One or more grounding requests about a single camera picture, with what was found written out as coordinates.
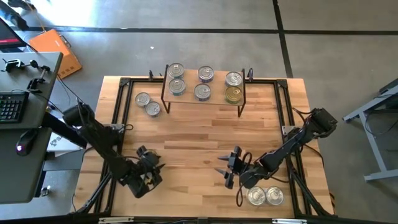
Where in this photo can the silver metal bracket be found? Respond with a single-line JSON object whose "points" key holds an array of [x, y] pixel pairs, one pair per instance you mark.
{"points": [[289, 221], [115, 220]]}

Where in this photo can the black keyboard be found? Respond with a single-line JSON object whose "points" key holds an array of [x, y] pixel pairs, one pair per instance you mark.
{"points": [[12, 107]]}

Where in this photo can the orange equipment case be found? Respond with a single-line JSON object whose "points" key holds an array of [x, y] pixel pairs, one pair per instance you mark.
{"points": [[53, 46]]}

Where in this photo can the black aluminium table frame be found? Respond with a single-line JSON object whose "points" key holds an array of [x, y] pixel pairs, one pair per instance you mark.
{"points": [[140, 80]]}

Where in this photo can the black desk clamp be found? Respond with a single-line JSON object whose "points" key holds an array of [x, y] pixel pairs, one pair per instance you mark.
{"points": [[33, 84], [11, 64]]}

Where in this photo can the black desk support beam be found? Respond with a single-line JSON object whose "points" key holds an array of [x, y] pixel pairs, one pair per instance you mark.
{"points": [[54, 125]]}

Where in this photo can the purple label tuna can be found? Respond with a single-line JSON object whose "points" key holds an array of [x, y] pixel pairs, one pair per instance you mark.
{"points": [[202, 92], [206, 74]]}

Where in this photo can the silver desk caster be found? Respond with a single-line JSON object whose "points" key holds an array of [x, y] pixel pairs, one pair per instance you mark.
{"points": [[45, 190]]}

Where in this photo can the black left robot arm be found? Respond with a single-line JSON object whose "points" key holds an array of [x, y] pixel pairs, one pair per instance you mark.
{"points": [[99, 140]]}

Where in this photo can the black computer mouse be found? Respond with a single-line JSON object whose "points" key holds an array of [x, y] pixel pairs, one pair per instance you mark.
{"points": [[26, 142]]}

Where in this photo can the monitor with red screen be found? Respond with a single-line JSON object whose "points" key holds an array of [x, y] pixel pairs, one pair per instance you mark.
{"points": [[7, 35]]}

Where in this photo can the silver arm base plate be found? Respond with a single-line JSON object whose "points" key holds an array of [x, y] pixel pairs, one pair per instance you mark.
{"points": [[286, 129], [116, 127]]}

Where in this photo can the white box with logo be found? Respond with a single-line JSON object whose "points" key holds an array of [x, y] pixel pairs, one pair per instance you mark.
{"points": [[62, 144]]}

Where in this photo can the silver lid tuna can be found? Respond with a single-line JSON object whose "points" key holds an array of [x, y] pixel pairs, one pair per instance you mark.
{"points": [[275, 195], [256, 195]]}

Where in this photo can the grey metal stand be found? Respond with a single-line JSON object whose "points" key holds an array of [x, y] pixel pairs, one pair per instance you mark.
{"points": [[373, 144]]}

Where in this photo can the teal label tuna can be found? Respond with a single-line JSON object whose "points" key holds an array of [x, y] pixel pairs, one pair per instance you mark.
{"points": [[153, 109], [176, 70], [177, 86], [142, 99]]}

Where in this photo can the green label silver lid can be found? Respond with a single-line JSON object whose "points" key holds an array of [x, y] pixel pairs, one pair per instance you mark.
{"points": [[234, 78]]}

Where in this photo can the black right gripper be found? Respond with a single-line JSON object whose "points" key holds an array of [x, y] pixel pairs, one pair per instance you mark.
{"points": [[234, 171]]}

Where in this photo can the green label gold lid can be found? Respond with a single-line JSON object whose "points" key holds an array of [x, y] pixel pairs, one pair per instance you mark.
{"points": [[233, 95]]}

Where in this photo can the wooden shelf black metal legs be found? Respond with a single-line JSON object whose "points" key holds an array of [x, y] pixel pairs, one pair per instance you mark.
{"points": [[217, 90]]}

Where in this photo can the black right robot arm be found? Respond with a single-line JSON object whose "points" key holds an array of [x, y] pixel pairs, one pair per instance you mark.
{"points": [[286, 149]]}

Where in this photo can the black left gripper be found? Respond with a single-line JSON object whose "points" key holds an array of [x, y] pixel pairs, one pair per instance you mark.
{"points": [[146, 180]]}

